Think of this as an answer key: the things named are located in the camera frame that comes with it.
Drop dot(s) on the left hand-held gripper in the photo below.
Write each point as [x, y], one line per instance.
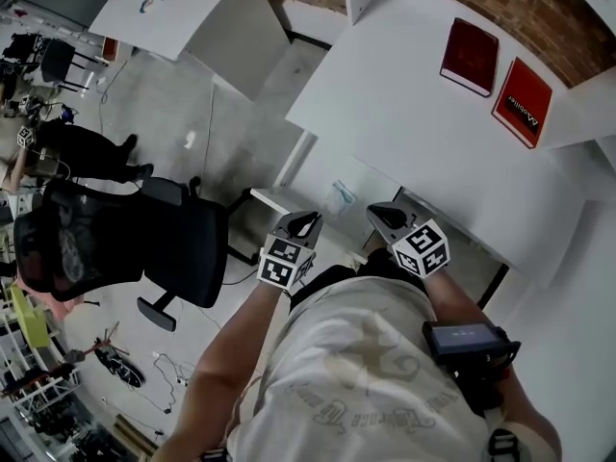
[281, 270]

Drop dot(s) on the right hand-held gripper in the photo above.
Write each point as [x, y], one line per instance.
[423, 250]

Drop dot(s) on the white desk drawer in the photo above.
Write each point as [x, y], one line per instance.
[310, 188]

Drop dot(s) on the clear plastic packet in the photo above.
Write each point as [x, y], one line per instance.
[339, 197]

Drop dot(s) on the black forearm screen device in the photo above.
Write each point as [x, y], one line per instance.
[462, 337]

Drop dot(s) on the person's right forearm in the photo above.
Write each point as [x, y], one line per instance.
[457, 301]

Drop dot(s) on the person's left forearm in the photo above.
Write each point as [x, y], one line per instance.
[226, 354]

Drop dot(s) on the person's black trousers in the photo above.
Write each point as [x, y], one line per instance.
[380, 263]

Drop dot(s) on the black office chair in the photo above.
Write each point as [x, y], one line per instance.
[159, 243]

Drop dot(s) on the person's white printed shirt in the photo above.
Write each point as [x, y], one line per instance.
[361, 378]

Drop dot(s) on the bright red book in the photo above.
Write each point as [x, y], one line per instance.
[522, 99]

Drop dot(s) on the dark red book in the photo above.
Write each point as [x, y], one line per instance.
[469, 56]

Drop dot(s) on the black round stand base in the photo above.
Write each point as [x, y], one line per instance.
[122, 368]

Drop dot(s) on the brown tripod stand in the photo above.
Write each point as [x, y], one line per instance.
[96, 347]

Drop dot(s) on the pink cushioned chair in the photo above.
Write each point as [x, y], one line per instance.
[58, 308]

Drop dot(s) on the red box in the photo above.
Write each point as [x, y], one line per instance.
[110, 48]

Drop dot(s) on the yellow-green stool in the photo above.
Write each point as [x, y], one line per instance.
[31, 315]

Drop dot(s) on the white metal rack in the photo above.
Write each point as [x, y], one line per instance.
[33, 378]

